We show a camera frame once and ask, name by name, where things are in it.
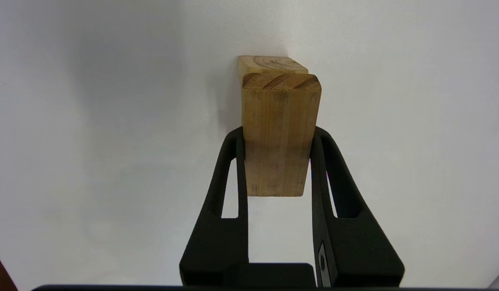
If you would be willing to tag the rectangular wooden building block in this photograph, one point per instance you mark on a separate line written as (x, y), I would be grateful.
(280, 133)

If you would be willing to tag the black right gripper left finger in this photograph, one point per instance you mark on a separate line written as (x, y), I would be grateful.
(217, 242)

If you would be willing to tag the arched wooden building block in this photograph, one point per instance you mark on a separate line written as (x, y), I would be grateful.
(271, 64)

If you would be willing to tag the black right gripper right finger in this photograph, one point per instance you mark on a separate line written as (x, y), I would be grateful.
(354, 250)

